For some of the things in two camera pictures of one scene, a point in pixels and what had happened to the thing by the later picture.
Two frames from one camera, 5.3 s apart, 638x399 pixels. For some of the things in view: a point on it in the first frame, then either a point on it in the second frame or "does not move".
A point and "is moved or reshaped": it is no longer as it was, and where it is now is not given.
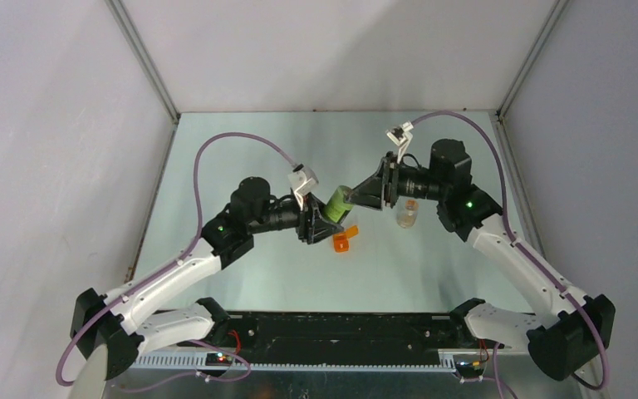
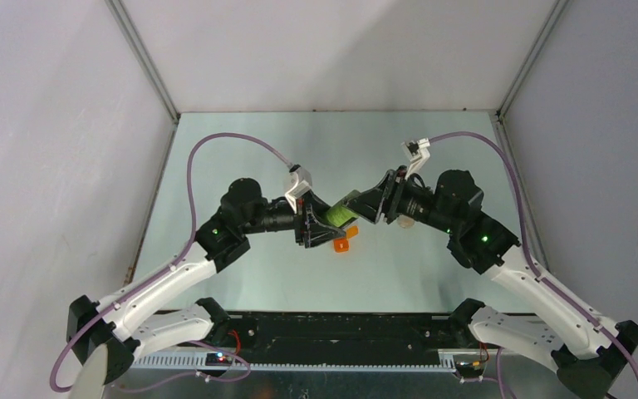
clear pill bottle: (407, 217) does not move
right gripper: (369, 194) to (386, 195)
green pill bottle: (336, 206) is moved or reshaped
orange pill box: (341, 239) does not move
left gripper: (312, 226) does not move
